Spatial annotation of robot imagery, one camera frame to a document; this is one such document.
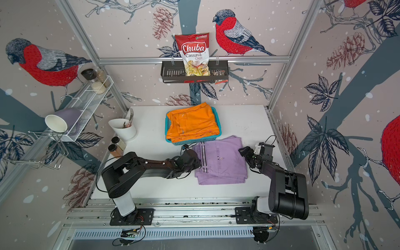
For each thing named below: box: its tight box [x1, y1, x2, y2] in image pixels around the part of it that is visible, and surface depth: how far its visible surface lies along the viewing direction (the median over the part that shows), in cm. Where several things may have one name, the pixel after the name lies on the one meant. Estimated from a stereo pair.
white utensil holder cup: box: [108, 118, 139, 142], surface depth 99 cm
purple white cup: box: [44, 108, 83, 133], surface depth 63 cm
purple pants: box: [192, 135, 248, 185], surface depth 90 cm
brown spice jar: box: [108, 143, 124, 158], surface depth 91 cm
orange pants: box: [166, 102, 220, 143], surface depth 100 cm
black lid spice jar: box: [80, 68, 98, 81], surface depth 80 cm
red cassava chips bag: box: [174, 32, 211, 77], surface depth 83 cm
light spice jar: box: [111, 136, 127, 152], surface depth 94 cm
